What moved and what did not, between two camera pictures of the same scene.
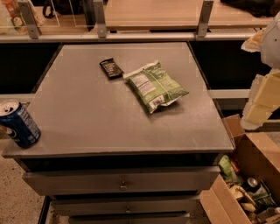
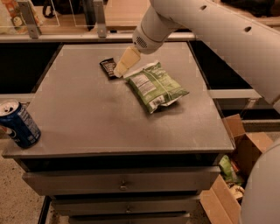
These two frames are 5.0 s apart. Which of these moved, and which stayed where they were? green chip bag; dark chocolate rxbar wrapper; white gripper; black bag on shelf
Moved: white gripper
Stayed: green chip bag; black bag on shelf; dark chocolate rxbar wrapper
